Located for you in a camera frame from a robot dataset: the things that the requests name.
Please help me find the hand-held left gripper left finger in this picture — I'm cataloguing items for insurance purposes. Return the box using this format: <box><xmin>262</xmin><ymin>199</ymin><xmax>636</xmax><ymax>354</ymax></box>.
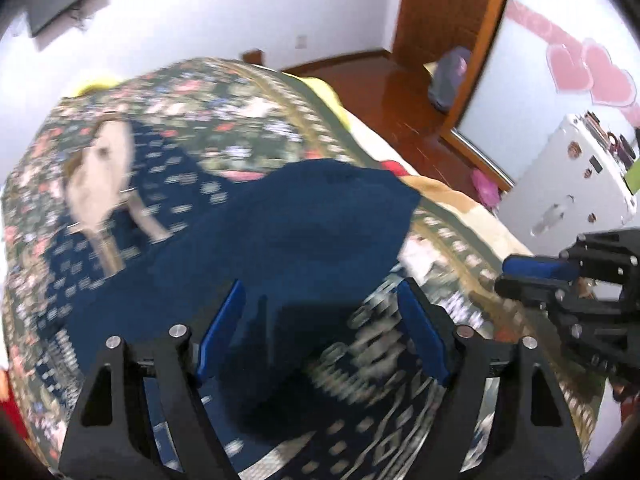
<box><xmin>57</xmin><ymin>279</ymin><xmax>247</xmax><ymax>480</ymax></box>

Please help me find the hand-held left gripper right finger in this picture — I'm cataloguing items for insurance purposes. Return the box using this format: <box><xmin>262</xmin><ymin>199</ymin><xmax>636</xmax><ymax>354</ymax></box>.
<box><xmin>396</xmin><ymin>276</ymin><xmax>586</xmax><ymax>480</ymax></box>

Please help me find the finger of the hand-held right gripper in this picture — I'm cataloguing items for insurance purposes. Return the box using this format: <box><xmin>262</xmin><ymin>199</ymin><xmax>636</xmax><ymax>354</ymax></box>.
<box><xmin>494</xmin><ymin>275</ymin><xmax>640</xmax><ymax>378</ymax></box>
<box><xmin>501</xmin><ymin>229</ymin><xmax>640</xmax><ymax>284</ymax></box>

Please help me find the navy patterned garment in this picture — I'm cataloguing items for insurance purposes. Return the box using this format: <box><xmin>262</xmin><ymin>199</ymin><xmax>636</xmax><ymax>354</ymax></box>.
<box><xmin>42</xmin><ymin>116</ymin><xmax>481</xmax><ymax>480</ymax></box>

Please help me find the white cabinet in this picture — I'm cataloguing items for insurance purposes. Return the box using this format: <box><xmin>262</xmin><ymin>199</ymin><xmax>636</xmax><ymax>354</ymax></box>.
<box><xmin>497</xmin><ymin>112</ymin><xmax>640</xmax><ymax>256</ymax></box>

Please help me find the pink floor item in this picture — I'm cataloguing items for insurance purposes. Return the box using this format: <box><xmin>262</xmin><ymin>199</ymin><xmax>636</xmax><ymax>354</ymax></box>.
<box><xmin>470</xmin><ymin>169</ymin><xmax>501</xmax><ymax>208</ymax></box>

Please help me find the beige blanket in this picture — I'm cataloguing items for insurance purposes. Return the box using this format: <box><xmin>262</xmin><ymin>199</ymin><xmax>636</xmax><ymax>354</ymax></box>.
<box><xmin>400</xmin><ymin>175</ymin><xmax>536</xmax><ymax>261</ymax></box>

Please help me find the white wardrobe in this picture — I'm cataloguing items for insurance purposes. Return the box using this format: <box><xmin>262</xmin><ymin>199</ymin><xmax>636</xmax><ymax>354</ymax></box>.
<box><xmin>457</xmin><ymin>0</ymin><xmax>640</xmax><ymax>196</ymax></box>

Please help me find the white mattress sheet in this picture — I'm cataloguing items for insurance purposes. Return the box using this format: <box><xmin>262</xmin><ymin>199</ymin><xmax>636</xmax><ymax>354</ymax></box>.
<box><xmin>345</xmin><ymin>110</ymin><xmax>401</xmax><ymax>166</ymax></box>

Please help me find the pink heart sticker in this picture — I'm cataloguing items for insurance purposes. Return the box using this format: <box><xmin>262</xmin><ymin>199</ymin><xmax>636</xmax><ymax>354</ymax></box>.
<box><xmin>545</xmin><ymin>40</ymin><xmax>593</xmax><ymax>93</ymax></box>
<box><xmin>582</xmin><ymin>37</ymin><xmax>637</xmax><ymax>108</ymax></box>

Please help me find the red cloth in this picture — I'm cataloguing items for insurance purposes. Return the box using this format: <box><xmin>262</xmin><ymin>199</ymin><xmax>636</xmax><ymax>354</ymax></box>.
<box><xmin>0</xmin><ymin>370</ymin><xmax>31</xmax><ymax>456</ymax></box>

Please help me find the floral blanket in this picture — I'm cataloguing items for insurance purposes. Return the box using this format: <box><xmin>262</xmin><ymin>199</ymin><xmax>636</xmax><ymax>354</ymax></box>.
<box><xmin>0</xmin><ymin>57</ymin><xmax>608</xmax><ymax>480</ymax></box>

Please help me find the pink ribbon sticker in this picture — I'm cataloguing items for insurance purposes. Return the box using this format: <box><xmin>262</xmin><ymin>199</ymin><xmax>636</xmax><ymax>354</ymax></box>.
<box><xmin>507</xmin><ymin>0</ymin><xmax>576</xmax><ymax>48</ymax></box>

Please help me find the wooden door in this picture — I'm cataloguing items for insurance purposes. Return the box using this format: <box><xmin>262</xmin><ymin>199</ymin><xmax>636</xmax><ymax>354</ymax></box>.
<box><xmin>392</xmin><ymin>0</ymin><xmax>516</xmax><ymax>136</ymax></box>

